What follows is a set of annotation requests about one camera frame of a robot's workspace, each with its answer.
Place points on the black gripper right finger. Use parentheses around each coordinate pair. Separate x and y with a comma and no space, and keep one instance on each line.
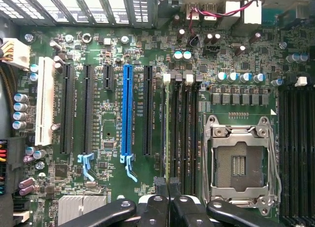
(187,212)

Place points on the white power connector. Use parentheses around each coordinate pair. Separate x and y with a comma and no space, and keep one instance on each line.
(18,53)

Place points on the RAM slot with black latch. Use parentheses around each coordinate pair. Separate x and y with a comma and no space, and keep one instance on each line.
(308,150)
(176,128)
(285,150)
(195,128)

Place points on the long black expansion slot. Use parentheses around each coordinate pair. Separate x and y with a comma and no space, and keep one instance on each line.
(148,108)
(87,108)
(67,108)

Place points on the blue expansion slot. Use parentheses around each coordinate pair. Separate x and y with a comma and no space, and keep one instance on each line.
(127,108)

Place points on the white PCI expansion slot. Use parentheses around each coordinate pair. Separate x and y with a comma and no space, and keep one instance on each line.
(45,101)

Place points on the light blue card clip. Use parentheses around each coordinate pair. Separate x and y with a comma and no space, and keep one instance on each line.
(129,168)
(86,164)

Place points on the silver finned heat sink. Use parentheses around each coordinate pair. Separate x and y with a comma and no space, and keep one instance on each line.
(82,208)

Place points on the grey metal PC case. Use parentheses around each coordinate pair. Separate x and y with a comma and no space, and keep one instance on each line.
(142,8)

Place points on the black main power connector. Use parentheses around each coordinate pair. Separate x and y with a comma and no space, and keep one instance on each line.
(7,168)

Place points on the RAM slot with white latch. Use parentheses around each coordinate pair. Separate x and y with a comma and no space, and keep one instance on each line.
(295,150)
(164,128)
(188,128)

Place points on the green motherboard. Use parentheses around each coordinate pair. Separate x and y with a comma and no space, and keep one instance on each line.
(110,106)

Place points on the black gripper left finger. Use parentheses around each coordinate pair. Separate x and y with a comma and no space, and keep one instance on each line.
(152,212)

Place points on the silver CPU socket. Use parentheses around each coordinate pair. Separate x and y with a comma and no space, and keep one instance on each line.
(240,163)

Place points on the short black expansion slot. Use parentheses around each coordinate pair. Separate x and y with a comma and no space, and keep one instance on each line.
(108,76)

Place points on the silver rear port block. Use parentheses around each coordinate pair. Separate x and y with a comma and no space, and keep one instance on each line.
(211,12)

